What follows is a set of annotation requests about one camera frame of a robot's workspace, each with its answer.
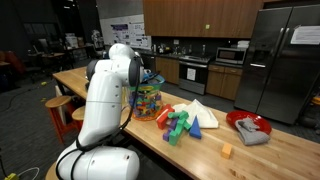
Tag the red foam block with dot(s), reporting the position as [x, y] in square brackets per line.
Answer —
[163, 117]

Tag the green sticky note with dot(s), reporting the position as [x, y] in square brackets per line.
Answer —
[207, 26]

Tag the stainless steel stove oven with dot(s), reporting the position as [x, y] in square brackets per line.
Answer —
[195, 75]

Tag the purple foam block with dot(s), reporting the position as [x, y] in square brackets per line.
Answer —
[173, 123]
[165, 135]

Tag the orange cube foam block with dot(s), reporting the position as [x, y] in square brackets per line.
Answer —
[226, 149]

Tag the round wooden robot base stool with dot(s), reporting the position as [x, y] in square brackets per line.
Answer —
[51, 173]

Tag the wall poster board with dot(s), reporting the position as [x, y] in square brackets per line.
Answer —
[133, 31]

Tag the wooden lower cabinet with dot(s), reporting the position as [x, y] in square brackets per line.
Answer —
[168, 68]
[223, 81]

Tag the small green foam block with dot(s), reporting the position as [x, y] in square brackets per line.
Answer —
[187, 125]

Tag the blue triangle foam block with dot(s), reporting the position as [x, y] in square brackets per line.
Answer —
[195, 129]

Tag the green arch foam block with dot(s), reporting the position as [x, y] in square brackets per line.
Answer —
[178, 114]

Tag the wooden stool red legs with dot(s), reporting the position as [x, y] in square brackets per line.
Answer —
[78, 114]
[58, 101]

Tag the red plate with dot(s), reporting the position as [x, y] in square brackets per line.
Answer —
[258, 120]

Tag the stainless steel refrigerator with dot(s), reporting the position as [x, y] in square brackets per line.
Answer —
[280, 66]

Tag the white stack on microwave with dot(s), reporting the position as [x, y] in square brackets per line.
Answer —
[243, 43]

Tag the wooden upper cabinets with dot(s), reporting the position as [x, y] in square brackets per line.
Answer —
[200, 16]

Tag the yellow floor plug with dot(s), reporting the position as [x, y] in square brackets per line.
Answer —
[11, 176]

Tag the clear block bag blue rim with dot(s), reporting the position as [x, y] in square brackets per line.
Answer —
[150, 100]

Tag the gray cloth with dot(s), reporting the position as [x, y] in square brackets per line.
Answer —
[250, 133]

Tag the white paper on refrigerator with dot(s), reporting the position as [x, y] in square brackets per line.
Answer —
[306, 34]

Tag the silver microwave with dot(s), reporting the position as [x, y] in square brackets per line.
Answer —
[230, 54]

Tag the white cloth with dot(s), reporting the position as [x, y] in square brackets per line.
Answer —
[203, 115]

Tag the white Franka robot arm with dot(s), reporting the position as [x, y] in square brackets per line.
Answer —
[100, 110]

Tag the background office desk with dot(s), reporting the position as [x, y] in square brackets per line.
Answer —
[50, 55]

